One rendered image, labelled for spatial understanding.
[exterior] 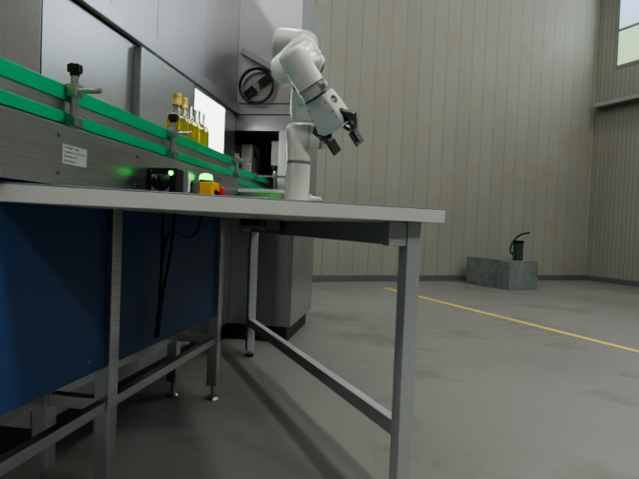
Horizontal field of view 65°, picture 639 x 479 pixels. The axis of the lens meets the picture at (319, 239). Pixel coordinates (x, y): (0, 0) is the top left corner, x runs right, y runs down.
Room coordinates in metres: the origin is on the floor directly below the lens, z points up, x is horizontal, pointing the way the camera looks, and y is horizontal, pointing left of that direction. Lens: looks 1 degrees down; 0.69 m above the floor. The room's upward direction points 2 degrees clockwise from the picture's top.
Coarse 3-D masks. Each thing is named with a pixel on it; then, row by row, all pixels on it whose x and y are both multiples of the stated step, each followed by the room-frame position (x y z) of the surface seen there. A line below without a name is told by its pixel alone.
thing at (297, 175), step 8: (288, 168) 1.90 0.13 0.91; (296, 168) 1.89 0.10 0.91; (304, 168) 1.89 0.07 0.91; (288, 176) 1.90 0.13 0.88; (296, 176) 1.89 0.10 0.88; (304, 176) 1.89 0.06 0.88; (288, 184) 1.90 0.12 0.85; (296, 184) 1.89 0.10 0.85; (304, 184) 1.90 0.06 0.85; (288, 192) 1.90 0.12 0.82; (296, 192) 1.89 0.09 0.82; (304, 192) 1.90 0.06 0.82; (304, 200) 1.90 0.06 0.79; (312, 200) 1.93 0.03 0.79; (320, 200) 1.94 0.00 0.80
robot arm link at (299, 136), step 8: (288, 128) 1.89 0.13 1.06; (296, 128) 1.89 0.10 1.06; (304, 128) 1.89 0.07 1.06; (312, 128) 1.89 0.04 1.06; (288, 136) 1.89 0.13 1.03; (296, 136) 1.88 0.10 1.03; (304, 136) 1.89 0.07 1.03; (312, 136) 1.89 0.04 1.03; (288, 144) 1.90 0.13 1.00; (296, 144) 1.88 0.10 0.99; (304, 144) 1.91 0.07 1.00; (312, 144) 1.91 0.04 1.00; (288, 152) 1.90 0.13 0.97; (296, 152) 1.89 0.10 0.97; (304, 152) 1.90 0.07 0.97; (288, 160) 1.90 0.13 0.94; (296, 160) 1.89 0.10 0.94; (304, 160) 1.89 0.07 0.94
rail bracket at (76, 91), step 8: (72, 64) 1.04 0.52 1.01; (72, 72) 1.04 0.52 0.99; (80, 72) 1.05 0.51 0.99; (72, 80) 1.04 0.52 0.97; (72, 88) 1.04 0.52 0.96; (80, 88) 1.04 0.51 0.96; (88, 88) 1.04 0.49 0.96; (96, 88) 1.04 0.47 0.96; (72, 96) 1.04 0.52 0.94; (80, 96) 1.05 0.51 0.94; (72, 104) 1.04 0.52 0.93; (72, 112) 1.04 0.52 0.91; (72, 120) 1.04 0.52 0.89; (80, 120) 1.05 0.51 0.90
